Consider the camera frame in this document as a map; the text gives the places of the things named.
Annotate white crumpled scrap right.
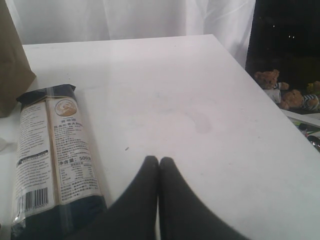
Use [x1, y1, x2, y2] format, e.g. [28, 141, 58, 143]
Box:
[0, 137, 15, 155]

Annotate brown teddy bear upper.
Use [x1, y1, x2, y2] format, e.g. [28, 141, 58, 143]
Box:
[254, 69, 290, 91]

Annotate long dark noodle package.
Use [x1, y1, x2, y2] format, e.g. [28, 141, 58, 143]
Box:
[11, 84, 107, 237]

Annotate brown paper bag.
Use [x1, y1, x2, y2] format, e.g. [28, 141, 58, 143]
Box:
[0, 0, 36, 118]

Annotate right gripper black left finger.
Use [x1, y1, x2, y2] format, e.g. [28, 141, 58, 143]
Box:
[72, 156, 159, 240]

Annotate brown teddy bear striped shirt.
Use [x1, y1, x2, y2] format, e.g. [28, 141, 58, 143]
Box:
[278, 89, 320, 112]

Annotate white backdrop curtain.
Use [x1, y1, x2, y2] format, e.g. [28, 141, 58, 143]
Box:
[6, 0, 256, 66]

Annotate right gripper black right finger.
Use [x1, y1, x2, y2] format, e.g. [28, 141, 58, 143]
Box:
[158, 157, 247, 240]

